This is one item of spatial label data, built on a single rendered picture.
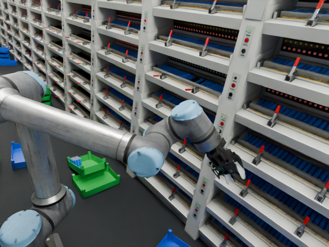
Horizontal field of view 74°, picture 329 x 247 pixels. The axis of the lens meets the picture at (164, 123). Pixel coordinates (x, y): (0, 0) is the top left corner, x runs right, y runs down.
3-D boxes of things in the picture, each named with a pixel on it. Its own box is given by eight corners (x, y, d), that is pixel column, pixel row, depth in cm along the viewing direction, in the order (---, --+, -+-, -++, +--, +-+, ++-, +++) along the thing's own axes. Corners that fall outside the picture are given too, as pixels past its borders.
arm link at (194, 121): (170, 106, 74) (195, 91, 70) (190, 132, 79) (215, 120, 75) (166, 121, 67) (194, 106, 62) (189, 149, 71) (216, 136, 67)
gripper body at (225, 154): (219, 181, 76) (200, 158, 72) (218, 163, 83) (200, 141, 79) (240, 173, 73) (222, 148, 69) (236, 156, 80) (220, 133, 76)
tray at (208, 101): (218, 113, 111) (219, 96, 105) (145, 79, 149) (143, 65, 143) (241, 97, 121) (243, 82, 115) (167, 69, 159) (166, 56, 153)
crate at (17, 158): (41, 164, 182) (40, 156, 178) (12, 169, 171) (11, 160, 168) (38, 145, 204) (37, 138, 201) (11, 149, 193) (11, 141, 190)
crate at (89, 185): (82, 199, 156) (82, 190, 152) (71, 182, 169) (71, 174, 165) (119, 184, 175) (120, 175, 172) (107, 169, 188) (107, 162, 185)
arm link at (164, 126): (134, 139, 71) (165, 123, 66) (146, 125, 81) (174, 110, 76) (151, 162, 73) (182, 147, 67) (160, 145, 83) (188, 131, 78)
